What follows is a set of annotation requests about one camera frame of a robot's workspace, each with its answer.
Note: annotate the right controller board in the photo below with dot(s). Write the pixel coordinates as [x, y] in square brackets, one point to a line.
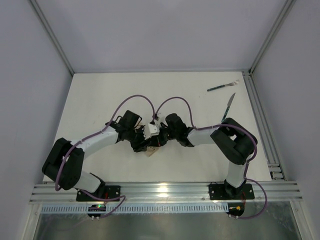
[235, 210]

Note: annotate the beige cloth napkin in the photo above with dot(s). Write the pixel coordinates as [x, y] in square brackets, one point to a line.
[150, 150]

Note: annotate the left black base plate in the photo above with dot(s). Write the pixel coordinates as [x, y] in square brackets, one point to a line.
[104, 193]

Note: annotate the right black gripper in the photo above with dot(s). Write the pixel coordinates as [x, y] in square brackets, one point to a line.
[164, 135]

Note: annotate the green handled fork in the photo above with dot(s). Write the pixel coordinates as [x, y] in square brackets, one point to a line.
[223, 86]

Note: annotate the slotted grey cable duct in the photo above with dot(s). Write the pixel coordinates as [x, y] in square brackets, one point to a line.
[139, 208]

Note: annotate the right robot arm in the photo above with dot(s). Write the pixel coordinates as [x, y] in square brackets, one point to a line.
[237, 144]

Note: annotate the aluminium frame post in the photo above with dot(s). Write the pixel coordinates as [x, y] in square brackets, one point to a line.
[50, 34]
[275, 28]

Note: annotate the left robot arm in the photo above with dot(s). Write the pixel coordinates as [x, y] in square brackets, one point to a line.
[64, 164]

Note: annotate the green handled knife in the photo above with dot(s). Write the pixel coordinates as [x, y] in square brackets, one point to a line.
[228, 107]

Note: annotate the aluminium front rail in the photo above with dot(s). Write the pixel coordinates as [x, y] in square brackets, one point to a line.
[169, 192]

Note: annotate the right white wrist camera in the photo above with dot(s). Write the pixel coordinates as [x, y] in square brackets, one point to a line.
[157, 120]

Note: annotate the left aluminium frame post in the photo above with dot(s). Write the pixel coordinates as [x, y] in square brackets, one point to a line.
[50, 34]

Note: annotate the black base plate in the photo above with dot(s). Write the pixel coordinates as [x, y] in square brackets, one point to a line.
[220, 191]
[104, 193]

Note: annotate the controller board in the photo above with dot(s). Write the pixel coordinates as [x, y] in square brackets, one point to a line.
[95, 211]
[235, 210]

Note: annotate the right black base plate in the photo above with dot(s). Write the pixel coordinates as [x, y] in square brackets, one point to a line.
[220, 191]

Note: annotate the aluminium rail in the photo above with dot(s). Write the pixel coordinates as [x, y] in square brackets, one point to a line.
[267, 141]
[169, 192]

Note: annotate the left controller board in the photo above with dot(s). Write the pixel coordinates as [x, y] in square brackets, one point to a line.
[95, 211]

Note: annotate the aluminium right side rail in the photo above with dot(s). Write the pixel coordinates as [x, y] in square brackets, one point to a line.
[267, 141]

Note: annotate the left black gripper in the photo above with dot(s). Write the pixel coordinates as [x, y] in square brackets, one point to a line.
[139, 144]

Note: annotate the right aluminium frame post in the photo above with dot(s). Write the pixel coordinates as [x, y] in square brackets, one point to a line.
[275, 28]

